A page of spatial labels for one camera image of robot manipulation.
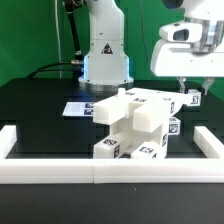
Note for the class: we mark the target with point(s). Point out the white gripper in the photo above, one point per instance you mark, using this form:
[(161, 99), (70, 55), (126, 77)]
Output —
[(183, 52)]

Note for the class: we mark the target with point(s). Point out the white tagged cube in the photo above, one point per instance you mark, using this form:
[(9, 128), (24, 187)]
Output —
[(174, 126), (196, 97)]

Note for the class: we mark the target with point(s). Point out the white chair back part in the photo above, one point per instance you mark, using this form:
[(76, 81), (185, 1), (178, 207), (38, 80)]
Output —
[(147, 108)]

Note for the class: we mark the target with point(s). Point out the white chair seat part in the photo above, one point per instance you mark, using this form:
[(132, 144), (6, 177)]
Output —
[(137, 138)]

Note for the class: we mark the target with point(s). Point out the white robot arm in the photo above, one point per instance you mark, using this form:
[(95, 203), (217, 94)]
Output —
[(106, 65)]

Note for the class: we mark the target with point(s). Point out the white marker sheet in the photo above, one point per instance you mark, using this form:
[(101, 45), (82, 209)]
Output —
[(78, 109)]

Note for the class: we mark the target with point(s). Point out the white U-shaped fence frame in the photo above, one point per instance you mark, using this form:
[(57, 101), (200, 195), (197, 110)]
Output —
[(49, 171)]

